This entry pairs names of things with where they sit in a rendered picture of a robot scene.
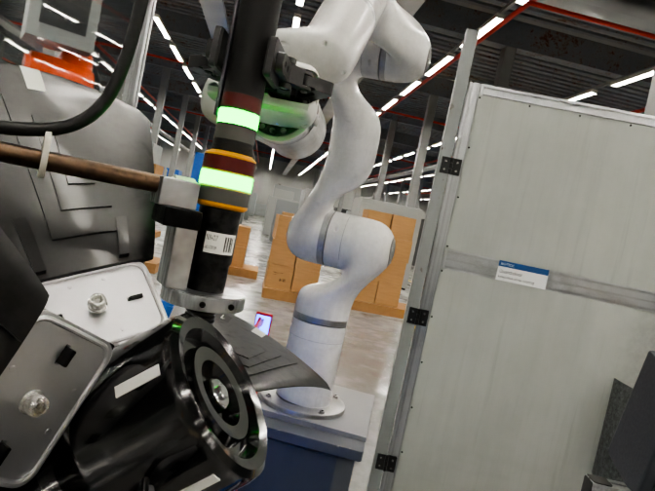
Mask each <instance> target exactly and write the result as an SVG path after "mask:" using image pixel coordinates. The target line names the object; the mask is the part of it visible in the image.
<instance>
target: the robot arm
mask: <svg viewBox="0 0 655 491"><path fill-rule="evenodd" d="M228 36H229V34H228V33H227V31H226V30H225V28H223V26H219V25H217V26H216V27H215V30H214V34H213V38H210V39H209V40H208V42H207V46H206V56H205V57H204V56H202V55H191V56H190V57H189V61H188V66H187V68H188V69H190V70H192V71H195V72H197V73H199V74H201V75H204V76H206V77H208V80H207V82H206V83H205V86H204V87H203V90H202V94H201V109H202V112H203V114H204V116H205V117H206V118H207V119H208V120H209V121H210V122H212V123H214V124H215V125H216V124H217V117H216V116H215V115H214V114H213V112H214V108H215V102H216V97H217V92H218V87H219V82H220V76H221V71H222V66H223V62H224V57H225V51H226V46H227V41H228ZM431 58H432V48H431V44H430V41H429V38H428V36H427V34H426V32H425V30H424V29H423V27H422V26H421V25H420V23H419V22H418V21H417V20H416V19H415V18H414V17H413V16H412V15H411V14H409V13H408V12H407V11H406V10H405V9H403V8H402V7H401V6H400V5H399V4H398V3H397V2H396V0H324V2H323V3H322V5H321V6H320V8H319V10H318V11H317V13H316V14H315V15H314V17H313V18H312V20H311V22H310V23H309V25H308V26H307V27H288V28H278V29H277V33H276V36H271V37H269V40H268V45H267V50H266V55H265V60H264V64H263V69H262V74H263V76H264V77H265V79H266V81H267V82H266V87H265V92H264V97H263V101H262V102H263V103H262V108H261V113H260V116H259V123H258V128H257V132H256V138H255V140H258V141H260V142H262V143H264V144H266V145H268V146H270V147H271V148H273V149H274V150H275V151H276V152H278V153H279V154H280V155H282V156H284V157H286V158H290V159H302V158H306V157H308V156H310V155H312V154H313V153H315V152H316V151H317V150H318V149H319V148H320V147H321V145H322V143H323V142H324V139H325V136H326V131H327V125H326V120H325V117H324V114H323V112H322V109H321V106H320V104H319V99H323V98H327V97H329V98H330V100H331V104H332V108H333V122H332V129H331V136H330V142H329V148H328V152H327V159H326V163H325V166H324V169H323V171H322V174H321V176H320V178H319V180H318V182H317V184H316V186H315V188H314V189H313V191H312V192H311V194H310V195H309V196H308V198H307V199H306V200H305V202H304V203H303V204H302V205H301V207H300V208H299V209H298V211H297V212H296V214H295V215H294V217H293V218H292V220H291V221H290V222H289V227H288V230H287V233H286V236H287V244H288V247H289V250H290V251H291V253H292V254H294V255H295V256H296V257H298V258H300V259H302V260H305V261H308V262H312V263H316V264H321V265H325V266H329V267H332V268H336V269H340V270H342V274H341V276H340V277H339V278H337V279H335V280H333V281H329V282H323V283H311V284H308V285H305V286H303V287H302V288H301V289H300V291H299V293H298V295H297V298H296V302H295V306H294V311H293V315H292V320H291V325H290V329H289V337H288V342H287V345H286V348H287V349H289V350H290V351H291V352H292V353H294V354H295V355H296V356H297V357H299V358H300V359H301V360H303V361H304V362H305V363H306V364H307V365H309V366H310V367H311V368H312V369H313V370H314V371H315V372H316V373H318V374H319V375H320V376H321V377H322V378H323V379H324V380H325V381H326V382H327V384H328V386H329V387H330V390H327V389H323V388H317V387H290V388H281V389H275V390H268V391H262V392H259V396H260V398H261V399H262V400H263V401H264V402H265V403H266V404H267V405H269V406H271V407H272V408H274V409H276V410H278V411H281V412H283V413H286V414H288V415H292V416H295V417H300V418H304V419H311V420H331V419H335V418H338V417H340V416H342V415H343V413H344V410H345V405H344V403H343V401H342V400H341V399H340V398H338V395H333V394H332V389H333V384H334V380H335V375H336V371H337V366H338V363H339V358H340V354H341V350H342V345H343V341H344V336H345V332H346V327H347V323H348V319H349V315H350V311H351V308H352V305H353V303H354V301H355V299H356V297H357V296H358V294H359V293H360V292H361V290H362V289H363V288H364V287H365V286H367V285H368V284H369V283H370V282H371V281H373V280H374V279H375V278H376V277H377V276H379V275H380V274H381V273H382V272H383V271H384V270H385V269H386V268H387V267H388V266H389V265H390V263H391V261H392V259H393V257H394V253H395V247H396V245H395V243H396V241H395V238H394V235H393V233H392V231H391V230H390V229H389V228H388V227H387V226H386V225H385V224H383V223H381V222H379V221H376V220H373V219H369V218H364V217H360V216H356V215H352V214H347V213H342V212H338V211H334V210H333V205H334V203H335V201H336V200H337V199H338V198H339V197H341V196H343V195H344V194H346V193H348V192H351V191H353V190H355V189H356V188H358V187H359V186H361V185H362V184H363V183H364V182H365V181H366V180H367V178H368V177H369V175H370V174H371V171H372V169H373V166H374V163H375V159H376V155H377V150H378V145H379V140H380V134H381V127H380V121H379V118H378V116H377V114H376V112H375V111H374V110H373V108H372V107H371V106H370V104H369V103H368V102H367V101H366V99H365V98H364V97H363V95H362V94H361V92H360V90H359V88H358V80H359V78H361V77H364V78H369V79H375V80H381V81H387V82H394V83H410V82H414V81H416V80H418V79H419V78H421V77H422V76H423V75H424V74H425V73H426V71H427V70H428V68H429V65H430V63H431Z"/></svg>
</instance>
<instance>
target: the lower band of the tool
mask: <svg viewBox="0 0 655 491"><path fill-rule="evenodd" d="M205 153H214V154H219V155H224V156H229V157H233V158H238V159H242V160H246V161H249V162H252V163H255V164H256V161H255V160H254V159H253V158H251V157H249V156H245V155H242V154H238V153H234V152H229V151H224V150H219V149H210V150H207V151H205ZM202 169H209V170H218V169H213V168H207V167H202ZM218 171H223V172H228V173H232V174H237V175H240V176H244V177H248V178H251V179H253V177H250V176H247V175H243V174H239V173H235V172H231V171H227V170H218ZM199 183H200V184H204V185H209V186H213V187H218V188H222V189H227V190H232V191H236V192H241V193H246V194H250V193H248V192H244V191H240V190H235V189H230V188H226V187H221V186H216V185H211V184H207V183H202V182H199ZM197 203H198V204H201V205H206V206H210V207H215V208H224V209H229V210H234V211H238V212H246V211H247V210H248V209H247V208H241V207H235V206H230V205H226V204H221V203H217V202H212V201H207V200H203V199H198V202H197Z"/></svg>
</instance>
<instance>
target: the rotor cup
mask: <svg viewBox="0 0 655 491"><path fill-rule="evenodd" d="M156 364H159V368H160V373H161V375H160V376H158V377H156V378H154V379H152V380H150V381H148V382H146V383H145V384H143V385H141V386H139V387H137V388H135V389H133V390H131V391H129V392H128V393H126V394H124V395H122V396H120V397H117V398H116V396H115V389H114V387H116V386H118V385H120V384H122V383H123V382H125V381H127V380H129V379H131V378H133V377H135V376H136V375H137V374H139V373H141V372H143V371H145V370H147V369H149V368H151V367H153V366H154V365H156ZM213 378H215V379H218V380H219V381H220V382H221V383H222V384H223V385H224V386H225V388H226V389H227V392H228V397H229V403H228V406H227V407H226V408H222V407H220V406H219V405H218V404H217V402H216V401H215V399H214V397H213V395H212V391H211V385H210V383H211V379H213ZM266 458H267V432H266V426H265V421H264V416H263V413H262V409H261V406H260V403H259V400H258V397H257V394H256V392H255V389H254V387H253V384H252V382H251V380H250V376H249V375H248V373H247V371H246V370H245V368H244V366H243V364H242V362H241V361H240V359H239V357H238V356H237V354H236V353H235V351H234V350H233V348H232V347H231V345H230V344H229V343H228V341H227V340H226V339H225V338H224V337H223V335H222V334H221V333H220V332H219V331H218V330H217V329H216V328H215V327H214V326H212V325H211V324H210V323H209V322H207V321H205V320H204V319H202V318H200V317H198V316H196V315H194V314H190V313H185V314H180V315H176V316H173V317H171V318H169V319H167V320H165V321H162V322H161V323H159V324H157V325H155V326H153V327H151V328H149V329H148V330H146V331H144V332H142V333H140V334H138V335H137V336H136V337H134V338H132V339H130V340H128V341H126V342H124V343H123V344H121V345H119V346H117V347H115V348H113V350H112V356H111V359H110V361H109V363H108V364H107V365H106V367H105V369H104V370H103V372H102V373H101V375H100V376H99V378H98V379H97V381H96V383H95V385H94V386H93V388H92V389H91V391H90V392H89V394H88V395H87V397H86V398H85V400H84V402H83V403H82V405H81V406H80V408H79V409H78V411H77V412H76V414H75V416H74V417H73V419H72V420H71V422H70V423H69V425H68V426H67V428H66V429H65V431H64V433H63V434H62V436H61V437H60V439H59V440H58V442H57V444H56V445H55V447H54V449H53V450H52V452H51V453H50V455H49V456H48V458H47V459H46V461H45V462H44V464H43V466H42V467H41V469H40V470H39V472H38V473H36V475H35V476H34V477H33V478H32V479H31V480H30V481H29V482H27V483H26V484H25V485H24V486H23V487H18V488H6V487H0V491H137V489H138V486H139V484H140V482H141V480H142V478H143V477H149V485H153V486H154V490H155V491H180V490H182V489H184V488H186V487H188V486H190V485H192V484H194V483H196V482H198V481H200V480H202V479H204V478H206V477H208V476H210V475H212V474H214V475H215V476H217V477H218V478H219V479H220V481H219V482H217V483H215V484H213V485H211V486H209V487H207V488H205V489H203V490H201V491H236V490H238V489H240V488H242V487H244V486H246V485H248V484H250V483H251V482H253V481H254V480H255V479H256V478H257V477H258V476H259V475H260V474H261V473H262V472H263V470H264V467H265V464H266Z"/></svg>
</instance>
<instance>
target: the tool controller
mask: <svg viewBox="0 0 655 491"><path fill-rule="evenodd" d="M608 454H609V456H610V458H611V460H612V461H613V463H614V465H615V467H616V469H617V470H618V472H619V474H620V475H621V477H622V478H623V480H624V482H625V484H626V485H627V487H628V488H629V489H630V490H631V491H655V351H649V352H648V354H647V356H646V359H645V361H644V363H643V366H642V368H641V371H640V372H639V375H638V377H637V379H636V383H635V386H634V388H633V391H632V393H631V396H630V398H629V400H628V403H627V405H626V408H625V410H624V413H623V415H622V417H621V420H620V422H619V425H618V427H617V430H616V432H615V434H614V436H613V438H612V441H611V443H610V446H609V448H608Z"/></svg>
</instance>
